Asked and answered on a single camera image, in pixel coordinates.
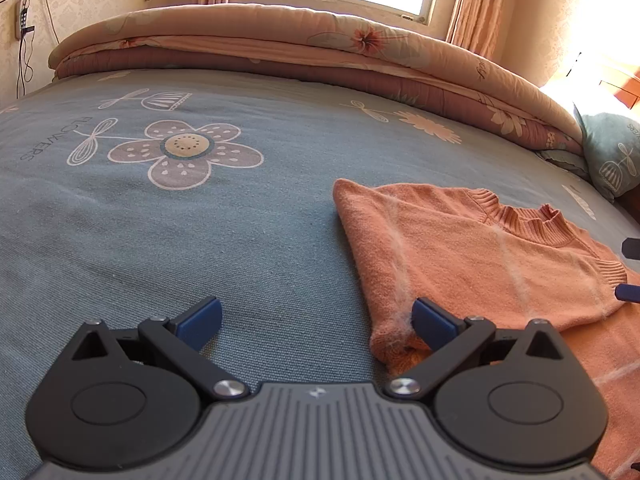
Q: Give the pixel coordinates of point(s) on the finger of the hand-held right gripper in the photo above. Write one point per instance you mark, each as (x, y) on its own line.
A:
(630, 293)
(632, 249)

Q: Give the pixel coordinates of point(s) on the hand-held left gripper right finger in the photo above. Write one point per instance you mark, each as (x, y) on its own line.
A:
(435, 322)

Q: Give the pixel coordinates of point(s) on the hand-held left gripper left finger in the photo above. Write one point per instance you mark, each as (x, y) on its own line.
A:
(202, 320)

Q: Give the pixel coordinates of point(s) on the orange knit sweater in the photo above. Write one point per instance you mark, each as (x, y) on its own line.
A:
(450, 260)

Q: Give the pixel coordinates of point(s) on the bed with grey-blue floral sheet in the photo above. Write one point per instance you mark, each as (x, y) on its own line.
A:
(200, 235)

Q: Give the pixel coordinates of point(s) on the plump grey-green printed pillow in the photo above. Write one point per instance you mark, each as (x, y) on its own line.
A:
(612, 155)

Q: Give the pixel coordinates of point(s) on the flat grey-green pillow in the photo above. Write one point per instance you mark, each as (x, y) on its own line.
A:
(565, 162)

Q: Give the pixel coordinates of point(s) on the wooden headboard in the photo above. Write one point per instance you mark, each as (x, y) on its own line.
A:
(632, 95)

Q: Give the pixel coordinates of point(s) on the folded pink floral quilt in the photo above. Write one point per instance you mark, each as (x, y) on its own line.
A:
(300, 45)

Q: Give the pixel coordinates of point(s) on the white power strip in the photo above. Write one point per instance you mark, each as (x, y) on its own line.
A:
(22, 17)

